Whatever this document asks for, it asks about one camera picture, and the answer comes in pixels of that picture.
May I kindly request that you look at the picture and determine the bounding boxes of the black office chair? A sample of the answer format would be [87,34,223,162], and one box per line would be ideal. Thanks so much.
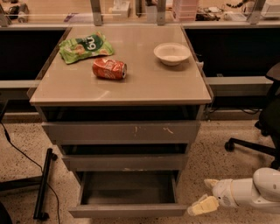
[225,62,280,170]

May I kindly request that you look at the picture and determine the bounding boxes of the black floor stand leg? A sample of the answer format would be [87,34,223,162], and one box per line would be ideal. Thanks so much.
[0,148,58,221]

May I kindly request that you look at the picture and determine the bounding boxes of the green snack bag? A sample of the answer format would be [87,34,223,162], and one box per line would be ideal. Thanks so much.
[59,31,114,65]

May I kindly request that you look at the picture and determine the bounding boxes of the black cable on floor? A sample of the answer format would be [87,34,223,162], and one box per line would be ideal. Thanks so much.
[0,122,61,224]

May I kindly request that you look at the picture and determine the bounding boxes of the grey top drawer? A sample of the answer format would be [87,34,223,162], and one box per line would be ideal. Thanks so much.
[42,121,200,145]

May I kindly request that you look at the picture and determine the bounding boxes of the white bowl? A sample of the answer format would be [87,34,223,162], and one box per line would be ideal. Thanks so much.
[154,43,191,66]

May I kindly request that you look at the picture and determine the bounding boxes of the crushed orange soda can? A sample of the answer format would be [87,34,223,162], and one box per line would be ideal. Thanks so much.
[93,58,127,80]

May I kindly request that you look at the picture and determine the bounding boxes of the pink stacked bins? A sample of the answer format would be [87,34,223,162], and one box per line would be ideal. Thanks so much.
[172,0,200,22]

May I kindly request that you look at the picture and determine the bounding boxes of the grey drawer cabinet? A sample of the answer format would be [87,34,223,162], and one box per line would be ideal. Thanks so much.
[29,24,213,193]

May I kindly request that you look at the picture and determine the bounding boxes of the grey bottom drawer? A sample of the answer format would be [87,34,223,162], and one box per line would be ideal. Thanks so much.
[69,171,186,218]

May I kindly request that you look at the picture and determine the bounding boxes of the white box on desk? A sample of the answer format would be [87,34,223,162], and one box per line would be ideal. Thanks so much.
[112,0,130,18]

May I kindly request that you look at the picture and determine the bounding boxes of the grey drawer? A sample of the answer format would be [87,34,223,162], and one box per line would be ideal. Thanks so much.
[69,171,186,218]
[42,121,200,145]
[62,154,187,172]

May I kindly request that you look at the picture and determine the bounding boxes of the grey middle drawer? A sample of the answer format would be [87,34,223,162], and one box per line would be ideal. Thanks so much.
[62,154,187,172]

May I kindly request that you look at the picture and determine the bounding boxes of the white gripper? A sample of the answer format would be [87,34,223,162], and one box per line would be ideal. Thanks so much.
[187,178,253,216]

